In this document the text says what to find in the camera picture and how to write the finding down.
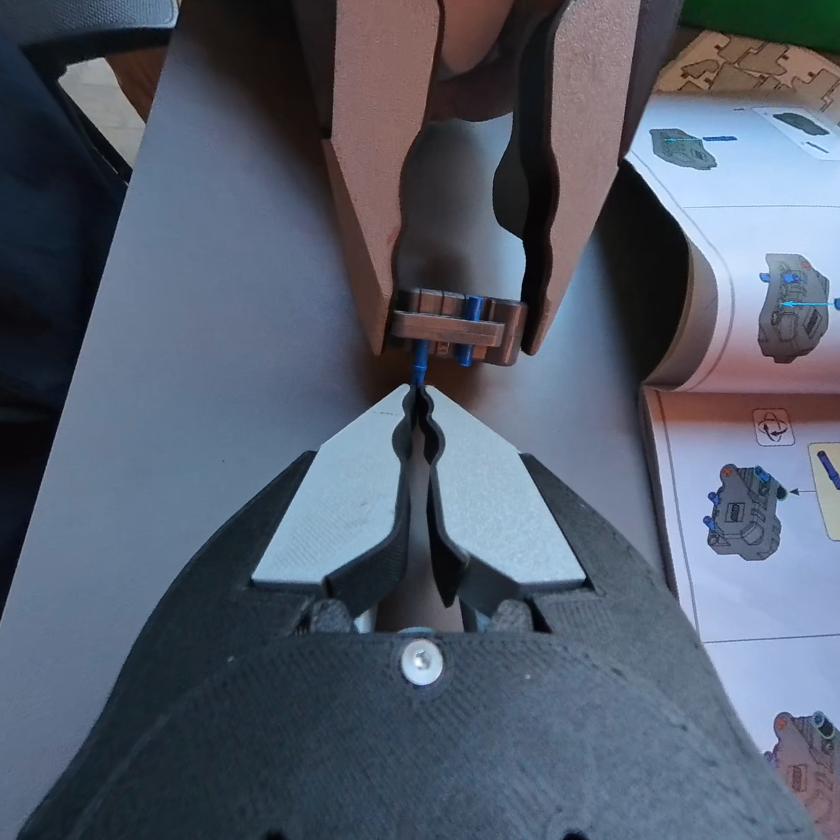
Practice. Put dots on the person's left hand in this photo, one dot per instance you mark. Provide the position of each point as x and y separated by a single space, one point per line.
472 39

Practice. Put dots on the grey lego motor block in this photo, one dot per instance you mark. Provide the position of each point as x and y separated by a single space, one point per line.
453 325

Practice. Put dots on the white instruction booklet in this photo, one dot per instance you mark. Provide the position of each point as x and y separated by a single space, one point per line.
735 229

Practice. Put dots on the wooden puzzle sheet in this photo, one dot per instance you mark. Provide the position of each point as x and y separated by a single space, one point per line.
741 65

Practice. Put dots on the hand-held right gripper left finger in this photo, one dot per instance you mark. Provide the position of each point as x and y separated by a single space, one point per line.
341 512

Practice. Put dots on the green plastic bin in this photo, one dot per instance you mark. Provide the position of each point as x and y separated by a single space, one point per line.
754 16

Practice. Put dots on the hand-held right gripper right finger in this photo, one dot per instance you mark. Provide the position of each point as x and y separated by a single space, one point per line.
505 512

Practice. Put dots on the blue lego pin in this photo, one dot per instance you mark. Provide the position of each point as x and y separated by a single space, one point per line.
471 328
420 367

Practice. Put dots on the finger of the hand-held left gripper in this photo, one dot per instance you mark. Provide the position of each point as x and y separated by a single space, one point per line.
584 131
374 98

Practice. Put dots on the black office chair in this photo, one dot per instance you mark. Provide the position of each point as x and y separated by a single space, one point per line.
85 19

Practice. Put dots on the person's dark blue clothing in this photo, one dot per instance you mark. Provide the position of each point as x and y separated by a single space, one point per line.
46 262

